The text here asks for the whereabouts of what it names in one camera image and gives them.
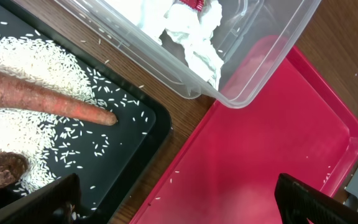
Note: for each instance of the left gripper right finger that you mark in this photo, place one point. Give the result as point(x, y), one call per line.
point(298, 203)

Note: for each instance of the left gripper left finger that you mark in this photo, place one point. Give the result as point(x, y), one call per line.
point(53, 203)

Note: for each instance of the white rice pile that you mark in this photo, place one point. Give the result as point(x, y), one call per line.
point(54, 144)

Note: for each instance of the red snack wrapper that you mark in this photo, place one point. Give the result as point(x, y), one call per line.
point(194, 4)

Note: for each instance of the red serving tray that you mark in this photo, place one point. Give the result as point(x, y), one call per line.
point(227, 170)

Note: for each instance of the brown mushroom piece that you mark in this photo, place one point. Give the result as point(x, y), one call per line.
point(12, 167)

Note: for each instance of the orange carrot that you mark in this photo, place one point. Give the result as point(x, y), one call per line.
point(19, 94)

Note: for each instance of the white napkin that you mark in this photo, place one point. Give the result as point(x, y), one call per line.
point(187, 27)

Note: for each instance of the black tray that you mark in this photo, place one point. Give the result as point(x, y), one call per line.
point(107, 159)

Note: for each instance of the clear plastic bin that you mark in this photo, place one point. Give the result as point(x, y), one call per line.
point(253, 38)

